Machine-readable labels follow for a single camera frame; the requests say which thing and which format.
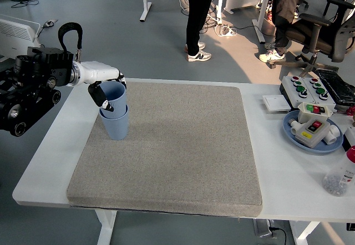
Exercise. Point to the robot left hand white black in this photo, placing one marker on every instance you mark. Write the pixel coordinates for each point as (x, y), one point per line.
(97, 71)

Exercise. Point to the light blue ribbed cup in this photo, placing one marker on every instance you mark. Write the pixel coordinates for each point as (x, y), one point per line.
(116, 128)
(117, 101)

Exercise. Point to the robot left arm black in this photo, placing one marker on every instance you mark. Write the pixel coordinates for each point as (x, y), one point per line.
(33, 70)

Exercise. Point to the white push-button control box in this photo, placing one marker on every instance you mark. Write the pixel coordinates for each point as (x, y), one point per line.
(294, 92)
(321, 87)

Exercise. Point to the grey floor plug socket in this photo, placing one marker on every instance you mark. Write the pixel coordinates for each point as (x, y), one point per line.
(50, 22)

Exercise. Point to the white desk leg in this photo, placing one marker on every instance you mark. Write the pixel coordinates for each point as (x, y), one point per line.
(263, 15)
(145, 4)

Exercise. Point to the standing person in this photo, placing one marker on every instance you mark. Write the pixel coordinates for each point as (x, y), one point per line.
(198, 12)

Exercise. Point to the grey-brown mat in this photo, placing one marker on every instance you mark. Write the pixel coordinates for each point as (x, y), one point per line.
(194, 145)

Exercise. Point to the seated person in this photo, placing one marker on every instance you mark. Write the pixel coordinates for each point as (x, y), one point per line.
(288, 4)

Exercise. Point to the white pipe fitting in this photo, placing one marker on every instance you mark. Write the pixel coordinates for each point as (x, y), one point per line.
(294, 127)
(332, 134)

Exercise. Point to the white table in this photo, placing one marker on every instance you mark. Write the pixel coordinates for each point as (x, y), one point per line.
(277, 173)

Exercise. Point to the black office chair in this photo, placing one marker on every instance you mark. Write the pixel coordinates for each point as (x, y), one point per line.
(330, 40)

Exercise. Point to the blue plate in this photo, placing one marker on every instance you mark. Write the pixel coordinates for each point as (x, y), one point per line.
(335, 146)

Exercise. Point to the small red object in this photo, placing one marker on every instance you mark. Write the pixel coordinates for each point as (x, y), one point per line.
(351, 112)

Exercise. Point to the white box black side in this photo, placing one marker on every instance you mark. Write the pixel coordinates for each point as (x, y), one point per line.
(350, 137)

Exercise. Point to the clear bottle red cap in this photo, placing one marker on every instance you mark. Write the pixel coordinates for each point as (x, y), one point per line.
(339, 175)

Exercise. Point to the white wall switch plate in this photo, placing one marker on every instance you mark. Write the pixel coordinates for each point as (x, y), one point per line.
(276, 103)

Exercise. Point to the white green-red switch box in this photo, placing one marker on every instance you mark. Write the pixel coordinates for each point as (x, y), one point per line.
(316, 113)

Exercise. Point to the grey red-button switch box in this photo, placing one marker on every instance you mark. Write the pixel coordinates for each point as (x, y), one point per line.
(312, 135)

